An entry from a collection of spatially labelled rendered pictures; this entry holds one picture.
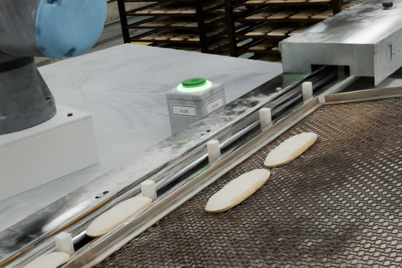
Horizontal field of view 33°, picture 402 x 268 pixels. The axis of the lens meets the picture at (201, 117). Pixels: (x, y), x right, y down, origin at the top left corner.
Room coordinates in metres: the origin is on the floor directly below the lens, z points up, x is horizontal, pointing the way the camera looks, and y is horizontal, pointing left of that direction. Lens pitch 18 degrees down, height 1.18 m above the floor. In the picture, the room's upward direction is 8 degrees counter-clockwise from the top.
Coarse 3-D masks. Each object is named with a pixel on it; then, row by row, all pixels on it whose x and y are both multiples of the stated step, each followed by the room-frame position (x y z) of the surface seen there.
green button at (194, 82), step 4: (184, 80) 1.07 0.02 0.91; (188, 80) 1.07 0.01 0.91; (192, 80) 1.07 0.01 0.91; (196, 80) 1.06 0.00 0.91; (200, 80) 1.06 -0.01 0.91; (204, 80) 1.06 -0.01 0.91; (184, 84) 1.05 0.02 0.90; (188, 84) 1.05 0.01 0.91; (192, 84) 1.04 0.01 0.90; (196, 84) 1.04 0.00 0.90; (200, 84) 1.05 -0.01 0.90; (204, 84) 1.05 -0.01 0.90
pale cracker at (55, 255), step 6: (54, 252) 0.63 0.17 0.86; (60, 252) 0.63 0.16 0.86; (42, 258) 0.62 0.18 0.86; (48, 258) 0.62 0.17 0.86; (54, 258) 0.62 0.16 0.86; (60, 258) 0.62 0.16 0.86; (66, 258) 0.62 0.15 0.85; (30, 264) 0.61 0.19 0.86; (36, 264) 0.61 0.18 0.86; (42, 264) 0.61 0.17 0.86; (48, 264) 0.60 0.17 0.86; (54, 264) 0.61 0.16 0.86
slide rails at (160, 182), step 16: (320, 80) 1.16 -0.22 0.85; (288, 96) 1.09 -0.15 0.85; (272, 112) 1.02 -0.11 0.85; (240, 128) 0.96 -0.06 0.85; (224, 144) 0.90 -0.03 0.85; (192, 160) 0.86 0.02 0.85; (160, 176) 0.82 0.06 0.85; (176, 176) 0.81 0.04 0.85; (80, 240) 0.67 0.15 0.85; (32, 256) 0.65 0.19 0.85
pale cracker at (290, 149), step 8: (296, 136) 0.74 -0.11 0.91; (304, 136) 0.73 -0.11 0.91; (312, 136) 0.74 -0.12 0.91; (280, 144) 0.73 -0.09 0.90; (288, 144) 0.72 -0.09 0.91; (296, 144) 0.71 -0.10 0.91; (304, 144) 0.71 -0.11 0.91; (272, 152) 0.71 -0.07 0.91; (280, 152) 0.70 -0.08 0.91; (288, 152) 0.69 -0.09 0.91; (296, 152) 0.70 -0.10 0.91; (272, 160) 0.69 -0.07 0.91; (280, 160) 0.68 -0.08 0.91; (288, 160) 0.68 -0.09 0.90
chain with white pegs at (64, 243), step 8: (344, 72) 1.19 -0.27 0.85; (304, 88) 1.09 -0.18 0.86; (304, 96) 1.09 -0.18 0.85; (264, 112) 0.97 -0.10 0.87; (264, 120) 0.97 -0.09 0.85; (272, 120) 1.01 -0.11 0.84; (248, 136) 0.95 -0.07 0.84; (208, 144) 0.86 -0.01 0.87; (216, 144) 0.86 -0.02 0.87; (208, 152) 0.87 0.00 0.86; (216, 152) 0.86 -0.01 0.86; (224, 152) 0.90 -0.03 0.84; (200, 168) 0.85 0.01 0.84; (144, 184) 0.75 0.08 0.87; (152, 184) 0.75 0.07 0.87; (144, 192) 0.75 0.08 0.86; (152, 192) 0.75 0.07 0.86; (64, 232) 0.65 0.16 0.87; (56, 240) 0.64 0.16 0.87; (64, 240) 0.64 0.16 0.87; (64, 248) 0.64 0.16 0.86; (72, 248) 0.64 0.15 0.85
